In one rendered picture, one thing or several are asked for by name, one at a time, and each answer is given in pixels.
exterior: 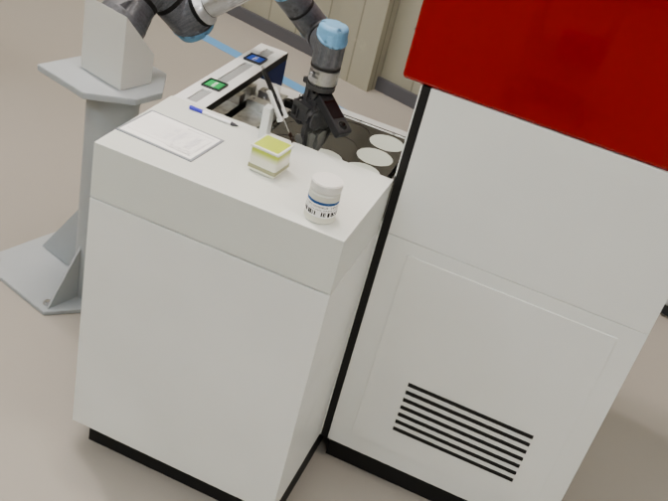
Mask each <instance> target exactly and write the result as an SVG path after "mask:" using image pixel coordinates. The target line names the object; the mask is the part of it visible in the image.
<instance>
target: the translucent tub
mask: <svg viewBox="0 0 668 501"><path fill-rule="evenodd" d="M250 146H252V149H251V154H250V161H249V164H248V166H249V168H250V169H251V170H253V171H255V172H257V173H259V174H262V175H264V176H266V177H268V178H270V179H274V178H276V177H277V176H278V175H280V174H281V173H283V172H284V171H285V170H287V168H288V167H289V158H290V153H291V149H292V148H293V147H294V145H292V144H289V143H287V142H285V141H282V140H280V139H278V138H276V137H273V136H271V135H269V134H266V135H265V136H263V137H261V138H260V139H258V140H257V141H255V142H253V143H252V144H251V145H250Z"/></svg>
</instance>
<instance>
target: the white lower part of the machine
mask: <svg viewBox="0 0 668 501"><path fill-rule="evenodd" d="M647 337H648V335H647V334H645V333H642V332H640V331H637V330H635V329H632V328H630V327H627V326H625V325H622V324H619V323H617V322H614V321H612V320H609V319H607V318H604V317H602V316H599V315H597V314H594V313H591V312H589V311H586V310H584V309H581V308H579V307H576V306H574V305H571V304H569V303H566V302H564V301H562V300H559V299H557V298H554V297H552V296H549V295H547V294H544V293H542V292H539V291H537V290H534V289H531V288H529V287H526V286H524V285H521V284H519V283H516V282H514V281H511V280H509V279H506V278H503V277H501V276H498V275H496V274H493V273H491V272H488V271H486V270H483V269H481V268H478V267H476V266H473V265H470V264H468V263H465V262H463V261H460V260H458V259H455V258H453V257H450V256H448V255H445V254H442V253H440V252H437V251H435V250H431V249H428V248H426V247H423V246H421V245H418V244H416V243H413V242H410V241H408V240H405V239H403V238H400V237H398V236H395V235H393V234H390V233H387V232H384V231H382V230H381V229H379V232H378V235H377V239H376V242H375V246H374V249H373V253H372V256H371V259H370V263H369V266H368V270H367V273H366V277H365V280H364V284H363V287H362V290H361V294H360V297H359V301H358V304H357V308H356V311H355V315H354V318H353V321H352V325H351V328H350V332H349V335H348V339H347V342H346V346H345V349H344V353H343V356H342V359H341V363H340V366H339V370H338V373H337V377H336V380H335V384H334V387H333V390H332V394H331V397H330V401H329V404H328V408H327V411H326V415H325V418H324V421H323V424H322V427H321V431H320V434H321V435H322V436H325V437H328V438H330V439H329V443H328V446H327V449H326V453H327V454H329V455H331V456H334V457H336V458H338V459H340V460H342V461H345V462H347V463H349V464H351V465H354V466H356V467H358V468H360V469H362V470H365V471H367V472H369V473H371V474H373V475H376V476H378V477H380V478H382V479H384V480H387V481H389V482H391V483H393V484H396V485H398V486H400V487H402V488H404V489H407V490H409V491H411V492H413V493H414V494H417V495H419V496H421V497H423V498H425V499H428V500H430V501H562V499H563V497H564V495H565V494H566V492H567V490H568V488H569V486H570V484H571V482H572V480H573V478H574V476H575V475H576V473H577V471H578V469H579V467H580V465H581V463H582V461H583V459H584V457H585V455H586V453H587V451H588V449H589V447H590V445H591V443H592V441H593V439H594V438H595V436H596V434H597V432H598V430H599V428H600V426H601V424H602V422H603V420H604V419H605V417H606V415H607V413H608V411H609V409H610V407H611V405H612V403H613V401H614V400H615V398H616V396H617V394H618V392H619V390H620V388H621V386H622V384H623V382H624V381H625V379H626V377H627V375H628V373H629V371H630V369H631V367H632V365H633V363H634V361H635V360H636V358H637V356H638V354H639V352H640V350H641V348H642V346H643V344H644V342H645V341H646V339H647Z"/></svg>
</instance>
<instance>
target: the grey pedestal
mask: <svg viewBox="0 0 668 501"><path fill-rule="evenodd" d="M81 61H82V56H78V57H73V58H68V59H63V60H58V61H53V62H48V63H43V64H38V71H39V72H41V73H42V74H44V75H45V76H47V77H49V78H50V79H52V80H53V81H55V82H56V83H58V84H60V85H62V86H63V87H65V88H66V89H68V90H70V91H71V92H73V93H74V94H76V95H78V96H79V97H81V98H82V99H86V103H85V117H84V131H83V159H82V172H81V186H80V200H79V209H78V210H77V211H76V212H75V213H74V214H73V215H72V216H71V217H70V218H69V219H68V220H67V221H66V222H65V223H64V224H63V225H62V226H61V227H60V228H59V229H58V230H57V231H56V232H54V233H51V234H48V235H45V236H43V237H40V238H37V239H34V240H32V241H29V242H26V243H23V244H21V245H18V246H15V247H12V248H10V249H7V250H2V251H0V280H1V281H2V282H4V283H5V284H6V285H7V286H8V287H10V288H11V289H12V290H13V291H15V292H16V293H17V294H18V295H19V296H21V297H22V298H23V299H24V300H25V301H27V302H28V303H29V304H30V305H32V306H33V307H34V308H35V309H36V310H38V311H39V312H40V313H41V314H43V315H55V314H69V313H81V310H82V298H83V285H84V260H85V247H86V235H87V222H88V209H89V198H90V197H91V195H90V183H91V170H92V158H93V146H94V142H95V141H97V140H99V139H100V138H102V137H103V136H104V135H106V134H108V133H109V132H111V131H113V130H114V129H115V128H116V127H118V126H120V125H122V124H124V123H126V122H128V121H129V120H131V119H133V118H134V117H136V116H138V115H139V109H140V104H142V103H146V102H150V101H153V100H157V99H161V98H162V94H163V90H164V85H165V82H166V75H167V74H166V73H164V72H162V71H161V70H159V69H157V68H155V67H154V66H153V70H152V79H151V83H148V84H144V85H140V86H136V87H132V88H127V89H123V90H119V89H117V88H116V87H114V86H112V85H111V84H109V83H107V82H105V81H103V80H102V79H100V78H99V77H97V76H95V75H94V74H92V73H90V72H89V71H87V70H85V69H84V68H82V67H81Z"/></svg>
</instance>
